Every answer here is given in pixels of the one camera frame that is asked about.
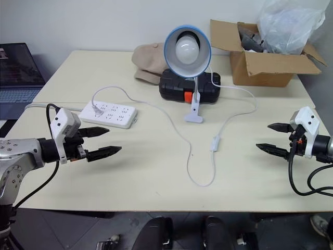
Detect grey white shoe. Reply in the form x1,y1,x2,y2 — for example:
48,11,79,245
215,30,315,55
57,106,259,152
309,214,330,239

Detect clear plastic bag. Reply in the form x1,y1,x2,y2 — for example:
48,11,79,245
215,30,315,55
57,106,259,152
257,0,326,56

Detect brown cardboard box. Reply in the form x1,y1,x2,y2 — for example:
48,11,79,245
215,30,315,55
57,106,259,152
210,18,328,88

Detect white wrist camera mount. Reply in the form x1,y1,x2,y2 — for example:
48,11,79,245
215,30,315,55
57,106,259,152
49,107,82,165
289,106,321,159

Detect dark laptop computer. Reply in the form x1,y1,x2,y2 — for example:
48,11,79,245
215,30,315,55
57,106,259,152
0,42,46,121

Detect grey power strip cable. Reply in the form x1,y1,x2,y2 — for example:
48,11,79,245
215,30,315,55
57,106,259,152
24,102,87,112

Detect grey power plug with cable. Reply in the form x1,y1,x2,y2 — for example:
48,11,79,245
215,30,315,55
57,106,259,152
92,102,105,117

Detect blue white clamp desk lamp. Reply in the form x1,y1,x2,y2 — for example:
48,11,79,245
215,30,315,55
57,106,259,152
163,24,212,123

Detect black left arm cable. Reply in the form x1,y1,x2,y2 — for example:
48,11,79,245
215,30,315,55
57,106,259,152
12,103,61,209

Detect dark grey items in box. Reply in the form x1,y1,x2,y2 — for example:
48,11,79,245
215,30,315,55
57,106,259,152
237,22,266,54

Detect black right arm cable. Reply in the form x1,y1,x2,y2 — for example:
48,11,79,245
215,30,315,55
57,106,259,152
287,153,333,197

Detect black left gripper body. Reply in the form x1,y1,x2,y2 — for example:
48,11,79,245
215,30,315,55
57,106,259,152
63,129,89,164

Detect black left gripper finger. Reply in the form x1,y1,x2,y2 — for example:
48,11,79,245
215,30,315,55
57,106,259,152
79,126,110,139
86,145,123,163

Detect black tool case orange latch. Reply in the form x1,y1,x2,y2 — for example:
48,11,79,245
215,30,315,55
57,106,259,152
158,68,222,104

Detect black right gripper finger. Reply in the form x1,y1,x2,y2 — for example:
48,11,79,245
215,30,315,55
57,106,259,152
267,122,293,134
255,143,289,160

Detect beige cap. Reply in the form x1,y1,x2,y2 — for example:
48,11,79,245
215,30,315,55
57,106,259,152
131,42,168,85

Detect white power strip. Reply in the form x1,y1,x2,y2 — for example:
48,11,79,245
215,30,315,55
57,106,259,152
78,101,138,130

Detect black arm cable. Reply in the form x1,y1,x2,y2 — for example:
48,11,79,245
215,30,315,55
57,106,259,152
12,103,61,209
287,153,333,197

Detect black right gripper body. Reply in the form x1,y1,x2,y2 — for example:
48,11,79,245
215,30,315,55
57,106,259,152
287,125,308,160

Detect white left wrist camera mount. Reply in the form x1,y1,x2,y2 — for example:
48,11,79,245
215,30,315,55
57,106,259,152
49,107,82,165

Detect dark rounded shape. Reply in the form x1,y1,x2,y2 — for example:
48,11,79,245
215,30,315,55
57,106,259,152
134,216,174,250
203,215,233,250

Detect white round light bulb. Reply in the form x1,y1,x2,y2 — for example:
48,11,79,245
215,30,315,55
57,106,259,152
174,36,200,65

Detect white lamp power cord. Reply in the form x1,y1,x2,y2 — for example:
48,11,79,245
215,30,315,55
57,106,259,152
91,72,259,188

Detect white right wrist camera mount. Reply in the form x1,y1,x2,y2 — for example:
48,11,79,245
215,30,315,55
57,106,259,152
289,106,321,159

